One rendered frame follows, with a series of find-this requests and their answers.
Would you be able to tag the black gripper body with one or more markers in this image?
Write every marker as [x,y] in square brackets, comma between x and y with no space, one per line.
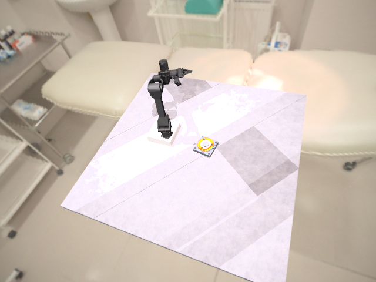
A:
[176,72]

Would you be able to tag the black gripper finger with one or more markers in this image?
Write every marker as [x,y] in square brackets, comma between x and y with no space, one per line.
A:
[186,71]

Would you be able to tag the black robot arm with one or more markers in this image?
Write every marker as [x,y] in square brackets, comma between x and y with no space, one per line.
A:
[156,89]

